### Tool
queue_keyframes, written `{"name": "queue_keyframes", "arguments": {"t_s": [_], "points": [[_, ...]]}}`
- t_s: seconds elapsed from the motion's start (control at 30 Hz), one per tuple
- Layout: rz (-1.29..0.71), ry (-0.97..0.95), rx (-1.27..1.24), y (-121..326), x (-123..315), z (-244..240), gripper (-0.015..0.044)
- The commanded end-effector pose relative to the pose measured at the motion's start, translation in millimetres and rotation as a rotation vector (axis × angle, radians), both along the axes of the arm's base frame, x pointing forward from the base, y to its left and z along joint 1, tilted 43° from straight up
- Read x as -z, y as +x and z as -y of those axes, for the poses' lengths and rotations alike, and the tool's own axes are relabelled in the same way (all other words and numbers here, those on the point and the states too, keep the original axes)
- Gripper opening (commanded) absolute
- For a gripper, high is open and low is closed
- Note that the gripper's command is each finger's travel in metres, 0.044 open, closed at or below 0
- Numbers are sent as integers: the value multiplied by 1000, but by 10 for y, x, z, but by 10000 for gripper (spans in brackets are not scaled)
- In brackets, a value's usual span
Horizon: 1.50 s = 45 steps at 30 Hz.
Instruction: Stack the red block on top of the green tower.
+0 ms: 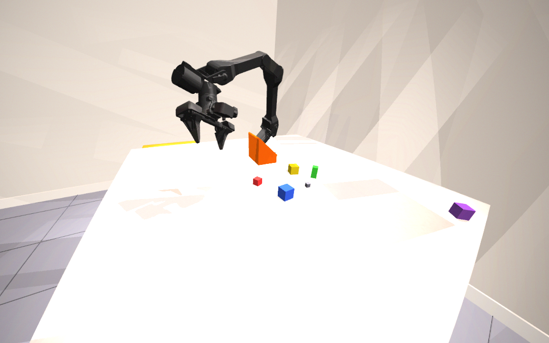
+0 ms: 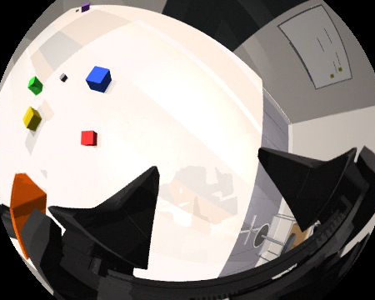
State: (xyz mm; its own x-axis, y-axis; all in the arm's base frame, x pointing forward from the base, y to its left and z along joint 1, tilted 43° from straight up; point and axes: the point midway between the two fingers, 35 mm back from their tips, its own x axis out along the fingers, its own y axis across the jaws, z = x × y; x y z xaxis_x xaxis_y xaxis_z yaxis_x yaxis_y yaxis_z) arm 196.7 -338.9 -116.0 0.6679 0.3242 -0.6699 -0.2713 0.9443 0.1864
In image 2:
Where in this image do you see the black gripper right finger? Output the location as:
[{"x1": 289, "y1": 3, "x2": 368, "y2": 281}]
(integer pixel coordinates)
[{"x1": 257, "y1": 147, "x2": 358, "y2": 233}]

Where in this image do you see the green block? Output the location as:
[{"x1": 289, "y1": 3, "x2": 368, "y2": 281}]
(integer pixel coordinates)
[
  {"x1": 27, "y1": 76, "x2": 40, "y2": 91},
  {"x1": 32, "y1": 81, "x2": 43, "y2": 96}
]

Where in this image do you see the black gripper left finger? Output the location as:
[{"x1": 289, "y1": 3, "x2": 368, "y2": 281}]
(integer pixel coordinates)
[{"x1": 47, "y1": 166, "x2": 160, "y2": 270}]

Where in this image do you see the purple cube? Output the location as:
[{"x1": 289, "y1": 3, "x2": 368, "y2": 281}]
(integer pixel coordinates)
[{"x1": 81, "y1": 3, "x2": 90, "y2": 13}]

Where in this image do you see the yellow block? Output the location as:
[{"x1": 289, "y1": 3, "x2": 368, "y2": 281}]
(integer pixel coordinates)
[{"x1": 23, "y1": 107, "x2": 42, "y2": 131}]

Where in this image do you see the blue block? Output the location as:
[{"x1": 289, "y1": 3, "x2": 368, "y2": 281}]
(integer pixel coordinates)
[{"x1": 85, "y1": 66, "x2": 112, "y2": 93}]

